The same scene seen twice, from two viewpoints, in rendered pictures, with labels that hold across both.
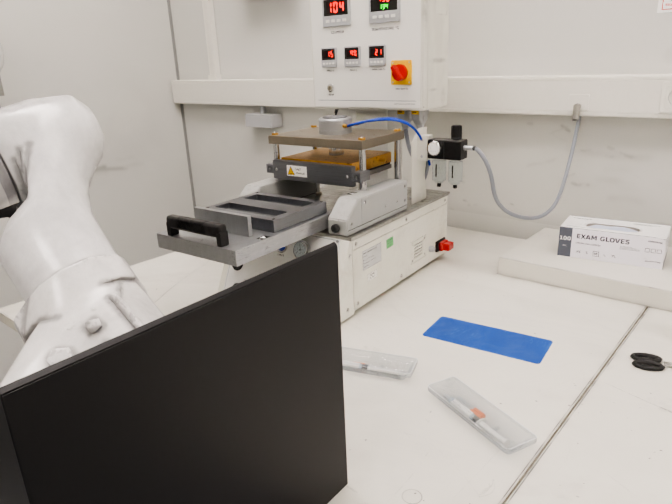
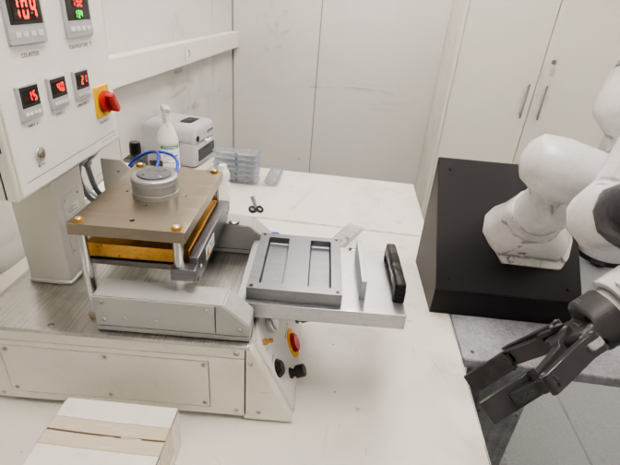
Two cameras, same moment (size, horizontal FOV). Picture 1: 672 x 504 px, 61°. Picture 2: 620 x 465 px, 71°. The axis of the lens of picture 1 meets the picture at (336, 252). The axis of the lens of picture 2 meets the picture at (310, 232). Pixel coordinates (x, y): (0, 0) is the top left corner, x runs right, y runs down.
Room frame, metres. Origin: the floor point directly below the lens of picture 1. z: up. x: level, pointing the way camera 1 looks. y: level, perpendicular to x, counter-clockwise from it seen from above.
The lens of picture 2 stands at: (1.57, 0.72, 1.43)
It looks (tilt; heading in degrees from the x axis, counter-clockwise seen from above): 28 degrees down; 233
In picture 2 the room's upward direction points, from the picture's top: 5 degrees clockwise
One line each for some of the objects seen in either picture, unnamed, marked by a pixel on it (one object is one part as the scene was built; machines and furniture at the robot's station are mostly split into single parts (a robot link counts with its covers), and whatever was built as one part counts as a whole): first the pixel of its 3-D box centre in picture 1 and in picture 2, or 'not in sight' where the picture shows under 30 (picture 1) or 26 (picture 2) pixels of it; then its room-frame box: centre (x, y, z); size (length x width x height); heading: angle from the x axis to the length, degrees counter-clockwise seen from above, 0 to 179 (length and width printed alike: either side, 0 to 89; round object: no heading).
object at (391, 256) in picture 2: (196, 229); (394, 270); (1.00, 0.26, 0.99); 0.15 x 0.02 x 0.04; 53
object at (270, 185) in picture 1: (277, 192); (176, 310); (1.39, 0.14, 0.97); 0.25 x 0.05 x 0.07; 143
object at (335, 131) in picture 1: (350, 142); (144, 200); (1.37, -0.05, 1.08); 0.31 x 0.24 x 0.13; 53
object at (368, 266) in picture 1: (344, 244); (173, 310); (1.34, -0.02, 0.84); 0.53 x 0.37 x 0.17; 143
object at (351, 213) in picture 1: (368, 206); (218, 232); (1.21, -0.08, 0.97); 0.26 x 0.05 x 0.07; 143
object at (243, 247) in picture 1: (249, 221); (321, 273); (1.11, 0.17, 0.97); 0.30 x 0.22 x 0.08; 143
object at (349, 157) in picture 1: (338, 151); (160, 213); (1.35, -0.02, 1.07); 0.22 x 0.17 x 0.10; 53
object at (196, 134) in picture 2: not in sight; (180, 138); (0.95, -1.04, 0.88); 0.25 x 0.20 x 0.17; 133
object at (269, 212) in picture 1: (265, 210); (297, 266); (1.15, 0.14, 0.98); 0.20 x 0.17 x 0.03; 53
